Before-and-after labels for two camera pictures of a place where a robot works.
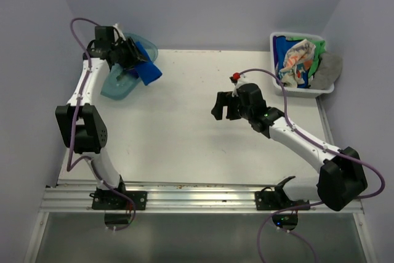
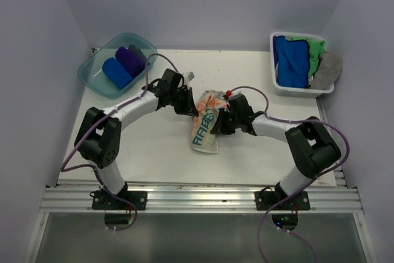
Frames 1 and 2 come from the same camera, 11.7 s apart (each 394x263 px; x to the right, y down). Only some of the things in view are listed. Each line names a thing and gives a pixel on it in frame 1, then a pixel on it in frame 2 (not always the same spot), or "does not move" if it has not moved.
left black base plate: x=110 y=200 does not move
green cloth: x=320 y=46 does not move
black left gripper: x=135 y=55 -> x=188 y=108
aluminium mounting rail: x=63 y=199 does not move
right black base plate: x=276 y=200 does not move
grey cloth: x=327 y=71 does not move
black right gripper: x=221 y=101 -> x=220 y=127
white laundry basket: x=289 y=92 does not move
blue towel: x=146 y=69 -> x=116 y=72
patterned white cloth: x=298 y=58 -> x=209 y=103
